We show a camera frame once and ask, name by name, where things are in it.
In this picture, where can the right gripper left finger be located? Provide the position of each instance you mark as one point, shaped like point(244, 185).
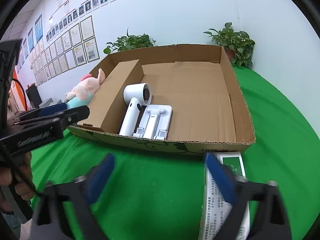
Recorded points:
point(83, 191)

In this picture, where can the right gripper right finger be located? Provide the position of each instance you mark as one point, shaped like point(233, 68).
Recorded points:
point(257, 210)

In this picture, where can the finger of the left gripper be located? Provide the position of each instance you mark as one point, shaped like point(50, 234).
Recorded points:
point(40, 112)
point(67, 117)

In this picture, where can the pink pig plush toy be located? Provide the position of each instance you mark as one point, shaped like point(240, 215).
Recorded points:
point(83, 92)

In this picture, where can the long brown cardboard box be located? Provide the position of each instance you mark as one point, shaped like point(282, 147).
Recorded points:
point(107, 108)

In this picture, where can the white green medicine box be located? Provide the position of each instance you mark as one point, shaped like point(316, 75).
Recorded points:
point(215, 209)

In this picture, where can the white handheld fan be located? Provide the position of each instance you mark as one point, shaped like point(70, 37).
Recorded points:
point(135, 96)

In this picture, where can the white folding phone stand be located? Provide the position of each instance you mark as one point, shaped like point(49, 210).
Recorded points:
point(154, 123)

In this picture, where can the person's hand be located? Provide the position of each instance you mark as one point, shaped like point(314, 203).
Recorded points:
point(21, 188)

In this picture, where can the grey plastic stool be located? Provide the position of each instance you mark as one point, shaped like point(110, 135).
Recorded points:
point(50, 102)

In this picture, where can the green tablecloth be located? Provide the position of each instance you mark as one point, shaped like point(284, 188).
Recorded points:
point(160, 196)

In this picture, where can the left potted green plant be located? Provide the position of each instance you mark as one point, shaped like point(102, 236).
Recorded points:
point(129, 42)

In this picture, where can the potted green plant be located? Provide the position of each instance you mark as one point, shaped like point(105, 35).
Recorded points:
point(238, 43)
point(129, 42)

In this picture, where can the large open cardboard tray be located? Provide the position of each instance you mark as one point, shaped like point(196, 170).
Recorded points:
point(209, 112)

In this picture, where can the right potted green plant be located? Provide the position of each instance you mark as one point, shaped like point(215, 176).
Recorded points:
point(238, 43)

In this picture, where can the framed certificates on wall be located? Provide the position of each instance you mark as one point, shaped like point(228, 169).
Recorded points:
point(68, 45)

